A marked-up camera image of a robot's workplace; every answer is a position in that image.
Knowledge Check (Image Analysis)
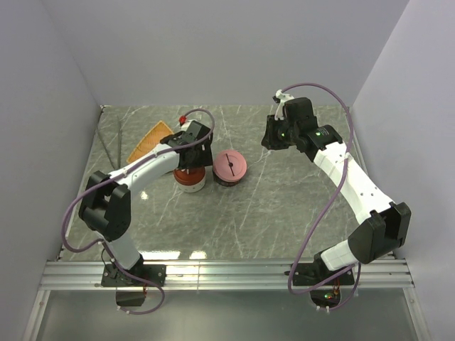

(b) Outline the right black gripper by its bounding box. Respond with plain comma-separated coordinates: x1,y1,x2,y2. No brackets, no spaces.
261,114,299,151

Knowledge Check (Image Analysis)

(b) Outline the brown round lid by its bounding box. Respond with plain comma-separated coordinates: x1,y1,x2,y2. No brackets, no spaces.
173,167,205,186

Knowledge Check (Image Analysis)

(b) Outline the pink round lid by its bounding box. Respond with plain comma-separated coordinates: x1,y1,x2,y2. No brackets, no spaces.
213,150,247,170

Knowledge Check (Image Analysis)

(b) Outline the white steel lunch tin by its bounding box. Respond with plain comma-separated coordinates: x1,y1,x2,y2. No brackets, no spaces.
173,167,206,193

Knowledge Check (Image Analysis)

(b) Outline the dark steel lunch tin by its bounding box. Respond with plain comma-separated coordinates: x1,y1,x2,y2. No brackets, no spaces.
212,166,247,188

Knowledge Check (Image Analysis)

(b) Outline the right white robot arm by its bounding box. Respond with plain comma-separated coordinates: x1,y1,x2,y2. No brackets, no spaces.
262,94,411,284

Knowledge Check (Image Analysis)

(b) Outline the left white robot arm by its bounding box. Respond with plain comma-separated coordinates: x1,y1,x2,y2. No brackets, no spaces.
78,120,213,286

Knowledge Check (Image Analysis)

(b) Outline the woven bamboo tray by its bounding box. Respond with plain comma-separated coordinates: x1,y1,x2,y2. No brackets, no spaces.
127,120,173,164

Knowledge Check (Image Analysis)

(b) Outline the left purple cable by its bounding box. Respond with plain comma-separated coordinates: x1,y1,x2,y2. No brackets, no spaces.
60,109,215,315

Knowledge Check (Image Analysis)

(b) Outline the purple cable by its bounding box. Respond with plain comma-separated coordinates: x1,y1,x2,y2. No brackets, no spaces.
60,109,215,315
282,82,363,313

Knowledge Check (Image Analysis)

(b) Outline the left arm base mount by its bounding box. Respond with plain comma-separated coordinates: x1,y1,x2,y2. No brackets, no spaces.
100,264,166,308

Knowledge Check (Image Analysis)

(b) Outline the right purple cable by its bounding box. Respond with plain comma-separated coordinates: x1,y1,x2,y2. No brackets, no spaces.
282,82,363,313

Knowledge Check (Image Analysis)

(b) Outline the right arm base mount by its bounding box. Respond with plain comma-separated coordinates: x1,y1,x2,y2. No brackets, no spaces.
284,261,360,313

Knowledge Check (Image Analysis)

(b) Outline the aluminium rail frame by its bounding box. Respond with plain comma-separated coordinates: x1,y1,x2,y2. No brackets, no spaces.
23,257,431,340

